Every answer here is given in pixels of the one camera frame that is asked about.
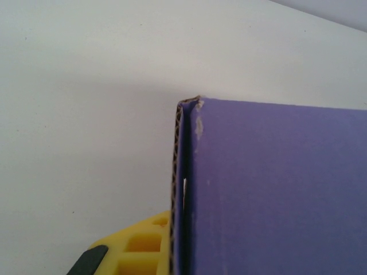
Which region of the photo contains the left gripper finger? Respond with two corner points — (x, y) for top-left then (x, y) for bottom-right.
(66, 210), (173, 275)

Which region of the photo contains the purple cardboard box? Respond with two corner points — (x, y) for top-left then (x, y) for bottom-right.
(169, 95), (367, 275)

